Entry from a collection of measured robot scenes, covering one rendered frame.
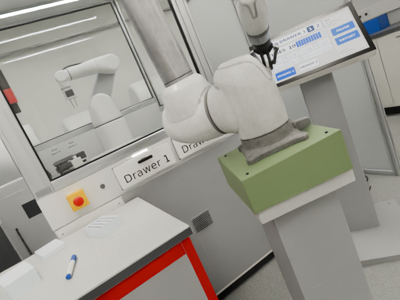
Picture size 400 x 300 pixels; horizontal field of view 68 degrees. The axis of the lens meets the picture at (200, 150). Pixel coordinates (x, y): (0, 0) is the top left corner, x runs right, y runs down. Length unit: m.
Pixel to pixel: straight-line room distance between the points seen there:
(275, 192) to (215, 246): 0.93
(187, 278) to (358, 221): 1.20
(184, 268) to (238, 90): 0.53
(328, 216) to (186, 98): 0.53
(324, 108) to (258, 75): 0.88
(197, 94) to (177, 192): 0.72
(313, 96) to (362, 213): 0.71
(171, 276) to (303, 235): 0.39
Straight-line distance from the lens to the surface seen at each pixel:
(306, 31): 1.66
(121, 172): 1.39
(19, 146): 1.38
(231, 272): 1.76
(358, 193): 1.82
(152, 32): 0.92
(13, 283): 1.07
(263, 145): 0.83
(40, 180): 1.38
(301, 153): 0.79
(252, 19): 1.18
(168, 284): 0.92
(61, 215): 1.40
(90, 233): 1.20
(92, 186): 1.39
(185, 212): 1.53
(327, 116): 1.66
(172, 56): 0.92
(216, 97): 0.84
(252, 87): 0.80
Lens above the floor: 1.11
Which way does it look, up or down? 11 degrees down
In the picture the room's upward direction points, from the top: 23 degrees counter-clockwise
